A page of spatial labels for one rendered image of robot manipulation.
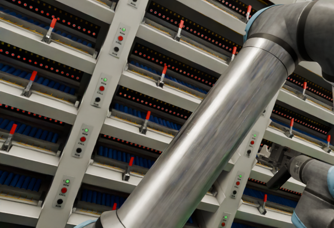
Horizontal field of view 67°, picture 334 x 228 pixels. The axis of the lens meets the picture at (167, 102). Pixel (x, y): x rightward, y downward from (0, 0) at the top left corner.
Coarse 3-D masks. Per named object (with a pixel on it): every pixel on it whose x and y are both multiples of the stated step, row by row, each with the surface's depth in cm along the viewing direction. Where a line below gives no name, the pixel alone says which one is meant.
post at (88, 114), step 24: (120, 0) 91; (144, 0) 94; (96, 72) 91; (120, 72) 93; (96, 120) 92; (72, 144) 90; (72, 168) 91; (48, 192) 93; (72, 192) 92; (48, 216) 90
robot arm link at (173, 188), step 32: (256, 32) 51; (288, 32) 48; (256, 64) 47; (288, 64) 49; (224, 96) 46; (256, 96) 46; (192, 128) 46; (224, 128) 45; (160, 160) 46; (192, 160) 43; (224, 160) 45; (160, 192) 42; (192, 192) 43; (96, 224) 43; (128, 224) 42; (160, 224) 41
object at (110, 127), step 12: (108, 108) 94; (144, 108) 115; (108, 120) 97; (180, 120) 121; (108, 132) 95; (120, 132) 96; (132, 132) 97; (144, 144) 100; (156, 144) 101; (228, 168) 113
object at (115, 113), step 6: (114, 114) 101; (120, 114) 101; (126, 114) 102; (126, 120) 101; (132, 120) 103; (138, 120) 104; (144, 120) 105; (150, 126) 106; (156, 126) 106; (162, 126) 108; (162, 132) 106; (168, 132) 109; (174, 132) 109
